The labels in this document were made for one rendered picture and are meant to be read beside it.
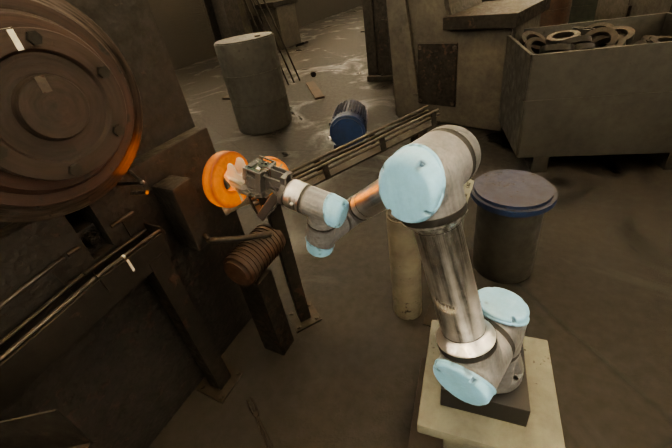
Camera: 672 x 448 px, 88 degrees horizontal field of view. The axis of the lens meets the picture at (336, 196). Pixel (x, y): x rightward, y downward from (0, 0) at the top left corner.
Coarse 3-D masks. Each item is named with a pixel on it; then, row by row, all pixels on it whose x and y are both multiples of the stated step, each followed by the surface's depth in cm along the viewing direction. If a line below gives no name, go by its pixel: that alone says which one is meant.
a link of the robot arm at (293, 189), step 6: (294, 180) 86; (288, 186) 85; (294, 186) 84; (300, 186) 84; (288, 192) 84; (294, 192) 84; (300, 192) 83; (282, 198) 86; (288, 198) 84; (294, 198) 84; (288, 204) 85; (294, 204) 84; (294, 210) 86
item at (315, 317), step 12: (276, 216) 124; (276, 228) 126; (288, 240) 131; (288, 252) 133; (288, 264) 135; (288, 276) 138; (300, 288) 144; (300, 300) 147; (288, 312) 158; (300, 312) 150; (312, 312) 156; (300, 324) 152; (312, 324) 151
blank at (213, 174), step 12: (216, 156) 91; (228, 156) 93; (240, 156) 97; (204, 168) 90; (216, 168) 90; (204, 180) 90; (216, 180) 90; (204, 192) 91; (216, 192) 91; (228, 192) 94; (216, 204) 93; (228, 204) 95
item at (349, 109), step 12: (336, 108) 304; (348, 108) 282; (360, 108) 297; (336, 120) 276; (348, 120) 272; (360, 120) 274; (336, 132) 279; (348, 132) 278; (360, 132) 277; (336, 144) 287
